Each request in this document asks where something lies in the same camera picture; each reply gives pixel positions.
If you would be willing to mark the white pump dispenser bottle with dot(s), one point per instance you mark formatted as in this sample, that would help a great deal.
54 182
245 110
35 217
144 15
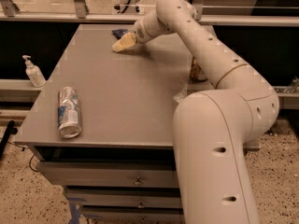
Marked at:
33 72

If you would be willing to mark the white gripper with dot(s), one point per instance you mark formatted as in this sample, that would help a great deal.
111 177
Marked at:
141 32

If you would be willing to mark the middle grey drawer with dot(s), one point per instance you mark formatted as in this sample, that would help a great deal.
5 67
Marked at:
126 197

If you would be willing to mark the gold soda can upright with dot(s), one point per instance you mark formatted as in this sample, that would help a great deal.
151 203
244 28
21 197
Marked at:
196 72

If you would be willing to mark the grey drawer cabinet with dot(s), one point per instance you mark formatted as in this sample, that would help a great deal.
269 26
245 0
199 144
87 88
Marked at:
127 101

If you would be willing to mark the grey drawer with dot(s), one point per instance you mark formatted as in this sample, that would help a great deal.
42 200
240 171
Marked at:
126 197
141 216
122 175

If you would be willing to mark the dark blue rxbar wrapper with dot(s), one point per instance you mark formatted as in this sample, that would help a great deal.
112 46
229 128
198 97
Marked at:
119 33

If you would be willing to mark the silver blue can lying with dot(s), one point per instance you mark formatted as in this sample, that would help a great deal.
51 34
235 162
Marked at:
69 117

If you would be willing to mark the metal railing frame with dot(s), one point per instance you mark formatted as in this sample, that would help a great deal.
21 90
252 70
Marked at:
211 12

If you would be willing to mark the top grey drawer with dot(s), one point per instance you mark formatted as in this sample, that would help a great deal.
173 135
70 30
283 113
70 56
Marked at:
122 175

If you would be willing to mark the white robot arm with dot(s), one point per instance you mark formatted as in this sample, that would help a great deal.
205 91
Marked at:
211 127

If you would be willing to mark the bottom grey drawer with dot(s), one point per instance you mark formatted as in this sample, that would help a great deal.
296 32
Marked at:
141 216

